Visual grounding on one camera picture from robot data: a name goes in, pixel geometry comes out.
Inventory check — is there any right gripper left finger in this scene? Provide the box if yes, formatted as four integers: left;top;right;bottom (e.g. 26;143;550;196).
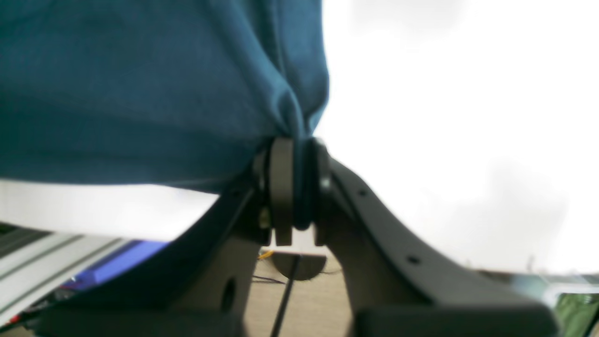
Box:
37;138;294;337

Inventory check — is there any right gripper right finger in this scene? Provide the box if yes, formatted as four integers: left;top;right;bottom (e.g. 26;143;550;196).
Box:
312;139;559;337

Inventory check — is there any dark teal T-shirt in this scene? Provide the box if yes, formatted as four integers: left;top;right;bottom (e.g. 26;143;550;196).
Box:
0;0;329;230

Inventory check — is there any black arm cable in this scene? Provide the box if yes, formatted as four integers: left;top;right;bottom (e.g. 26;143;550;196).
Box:
269;255;302;337

